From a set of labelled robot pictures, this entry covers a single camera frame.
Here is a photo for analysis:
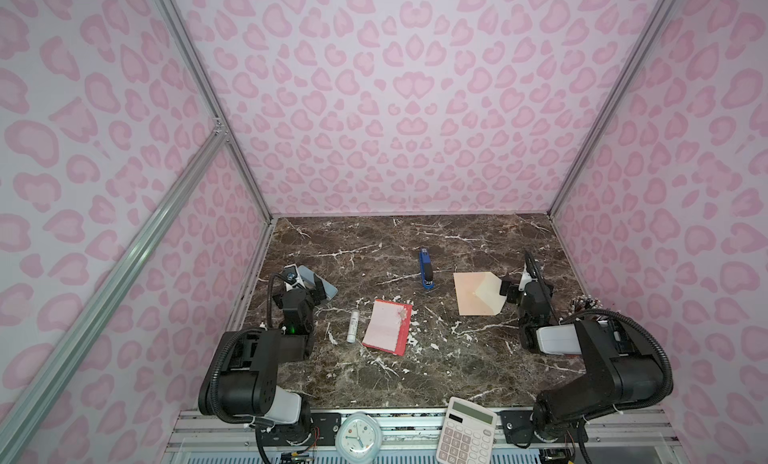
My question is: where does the white calculator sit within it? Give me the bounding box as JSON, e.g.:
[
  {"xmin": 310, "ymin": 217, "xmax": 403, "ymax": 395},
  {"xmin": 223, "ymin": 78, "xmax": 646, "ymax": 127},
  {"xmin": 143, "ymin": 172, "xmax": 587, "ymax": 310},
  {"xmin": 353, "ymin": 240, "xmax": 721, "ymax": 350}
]
[{"xmin": 436, "ymin": 397, "xmax": 500, "ymax": 464}]

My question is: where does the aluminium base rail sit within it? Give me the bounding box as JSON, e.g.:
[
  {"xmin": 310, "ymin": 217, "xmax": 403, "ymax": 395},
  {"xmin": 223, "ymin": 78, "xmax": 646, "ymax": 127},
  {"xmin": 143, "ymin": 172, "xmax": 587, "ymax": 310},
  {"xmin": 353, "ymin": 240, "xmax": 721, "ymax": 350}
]
[{"xmin": 161, "ymin": 407, "xmax": 689, "ymax": 463}]

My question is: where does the beige envelope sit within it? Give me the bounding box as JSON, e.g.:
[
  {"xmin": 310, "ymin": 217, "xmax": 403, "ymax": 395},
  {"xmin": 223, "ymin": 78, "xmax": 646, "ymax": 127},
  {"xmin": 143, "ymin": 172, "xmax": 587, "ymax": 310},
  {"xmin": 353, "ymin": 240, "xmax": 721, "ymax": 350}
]
[{"xmin": 453, "ymin": 272, "xmax": 506, "ymax": 316}]

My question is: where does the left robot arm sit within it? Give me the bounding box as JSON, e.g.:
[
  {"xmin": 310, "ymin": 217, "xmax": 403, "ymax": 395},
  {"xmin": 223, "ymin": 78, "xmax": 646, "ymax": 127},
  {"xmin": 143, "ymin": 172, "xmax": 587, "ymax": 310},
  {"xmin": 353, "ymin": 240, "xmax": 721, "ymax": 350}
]
[{"xmin": 198, "ymin": 278, "xmax": 337, "ymax": 443}]

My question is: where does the white glue stick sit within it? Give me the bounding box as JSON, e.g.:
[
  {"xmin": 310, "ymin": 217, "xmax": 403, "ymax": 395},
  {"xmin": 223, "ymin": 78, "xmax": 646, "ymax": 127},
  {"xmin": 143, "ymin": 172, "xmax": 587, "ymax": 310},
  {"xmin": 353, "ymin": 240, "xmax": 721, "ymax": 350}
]
[{"xmin": 346, "ymin": 310, "xmax": 360, "ymax": 343}]

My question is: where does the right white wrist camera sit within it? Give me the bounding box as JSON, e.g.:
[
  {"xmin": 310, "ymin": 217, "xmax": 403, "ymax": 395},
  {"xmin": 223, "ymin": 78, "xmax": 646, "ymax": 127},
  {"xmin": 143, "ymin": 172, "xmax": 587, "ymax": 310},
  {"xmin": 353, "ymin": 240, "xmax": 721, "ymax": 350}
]
[{"xmin": 518, "ymin": 267, "xmax": 534, "ymax": 291}]

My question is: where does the light blue box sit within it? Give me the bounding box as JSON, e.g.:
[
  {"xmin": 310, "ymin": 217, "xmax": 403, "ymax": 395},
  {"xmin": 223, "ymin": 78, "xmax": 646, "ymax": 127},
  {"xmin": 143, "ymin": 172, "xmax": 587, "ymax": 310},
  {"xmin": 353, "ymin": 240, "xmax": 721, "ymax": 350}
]
[{"xmin": 298, "ymin": 265, "xmax": 338, "ymax": 303}]

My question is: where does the white round clock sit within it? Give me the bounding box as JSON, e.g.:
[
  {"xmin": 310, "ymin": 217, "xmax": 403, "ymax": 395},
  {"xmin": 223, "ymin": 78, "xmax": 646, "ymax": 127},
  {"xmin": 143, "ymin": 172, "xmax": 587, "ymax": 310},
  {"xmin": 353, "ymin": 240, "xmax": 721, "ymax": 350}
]
[{"xmin": 335, "ymin": 412, "xmax": 383, "ymax": 464}]

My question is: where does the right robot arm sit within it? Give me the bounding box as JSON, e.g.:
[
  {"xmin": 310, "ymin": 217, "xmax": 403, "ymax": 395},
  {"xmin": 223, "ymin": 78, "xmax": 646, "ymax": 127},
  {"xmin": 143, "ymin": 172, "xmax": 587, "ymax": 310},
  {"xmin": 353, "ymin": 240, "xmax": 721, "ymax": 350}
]
[{"xmin": 499, "ymin": 276, "xmax": 674, "ymax": 451}]

